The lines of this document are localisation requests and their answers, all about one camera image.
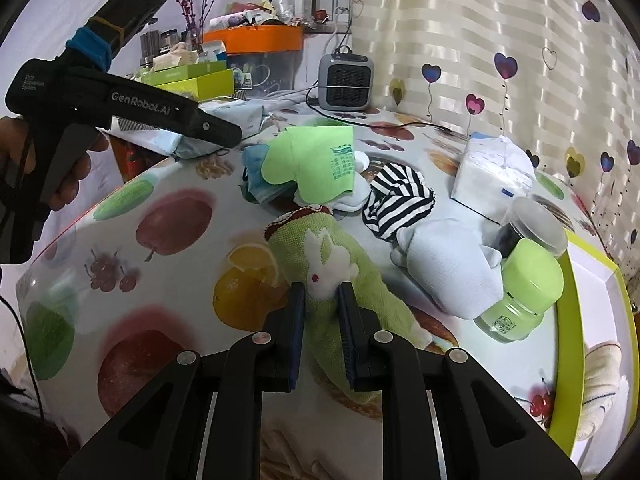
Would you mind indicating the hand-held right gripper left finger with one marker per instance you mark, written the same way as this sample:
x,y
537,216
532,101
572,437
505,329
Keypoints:
x,y
298,330

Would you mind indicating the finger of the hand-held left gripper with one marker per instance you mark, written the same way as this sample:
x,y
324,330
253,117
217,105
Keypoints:
x,y
210,127

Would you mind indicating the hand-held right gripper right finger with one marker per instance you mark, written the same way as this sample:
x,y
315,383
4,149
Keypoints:
x,y
346,340

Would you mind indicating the blue face mask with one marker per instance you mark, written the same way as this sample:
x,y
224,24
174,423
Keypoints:
x,y
257,175

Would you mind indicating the green rabbit sock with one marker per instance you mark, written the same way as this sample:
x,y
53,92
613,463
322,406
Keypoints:
x,y
350,265

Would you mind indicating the light green cloth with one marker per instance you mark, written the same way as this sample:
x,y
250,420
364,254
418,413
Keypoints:
x,y
310,160

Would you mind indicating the light blue sock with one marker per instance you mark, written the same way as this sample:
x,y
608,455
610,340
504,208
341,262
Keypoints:
x,y
450,270

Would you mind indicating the black white striped sock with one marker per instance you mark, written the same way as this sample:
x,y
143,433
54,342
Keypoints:
x,y
387,220
400,182

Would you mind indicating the yellow-green cardboard box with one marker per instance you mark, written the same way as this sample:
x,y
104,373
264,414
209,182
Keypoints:
x,y
572,340

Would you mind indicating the cream sock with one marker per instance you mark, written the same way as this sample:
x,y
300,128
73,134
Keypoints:
x,y
602,385

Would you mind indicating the person's left hand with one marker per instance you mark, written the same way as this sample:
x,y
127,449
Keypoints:
x,y
75,180

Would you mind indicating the green flat box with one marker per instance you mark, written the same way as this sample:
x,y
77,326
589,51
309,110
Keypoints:
x,y
195,80

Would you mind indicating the clear storage box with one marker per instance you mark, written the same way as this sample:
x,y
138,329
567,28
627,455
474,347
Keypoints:
x,y
265,72

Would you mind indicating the glass jar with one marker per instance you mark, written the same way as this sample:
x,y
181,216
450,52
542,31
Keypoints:
x,y
148,45

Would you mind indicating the orange box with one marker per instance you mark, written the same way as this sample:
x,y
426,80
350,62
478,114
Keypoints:
x,y
255,40

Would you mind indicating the black bar with blue band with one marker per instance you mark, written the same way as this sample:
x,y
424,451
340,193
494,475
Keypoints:
x,y
132,2

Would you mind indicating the grey space heater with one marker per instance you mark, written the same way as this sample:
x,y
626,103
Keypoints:
x,y
346,77

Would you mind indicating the fruit printed tablecloth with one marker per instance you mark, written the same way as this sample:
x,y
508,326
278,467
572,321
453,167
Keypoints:
x,y
165,270

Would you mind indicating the green lid jar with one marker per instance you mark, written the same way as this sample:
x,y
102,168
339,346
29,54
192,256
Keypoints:
x,y
530,280

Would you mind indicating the white tissue pack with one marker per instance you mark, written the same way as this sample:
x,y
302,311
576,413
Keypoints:
x,y
492,175

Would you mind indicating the clear plastic jar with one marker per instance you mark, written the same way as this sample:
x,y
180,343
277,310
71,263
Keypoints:
x,y
535,225

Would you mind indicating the heart printed curtain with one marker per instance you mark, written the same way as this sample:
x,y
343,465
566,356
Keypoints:
x,y
475,50

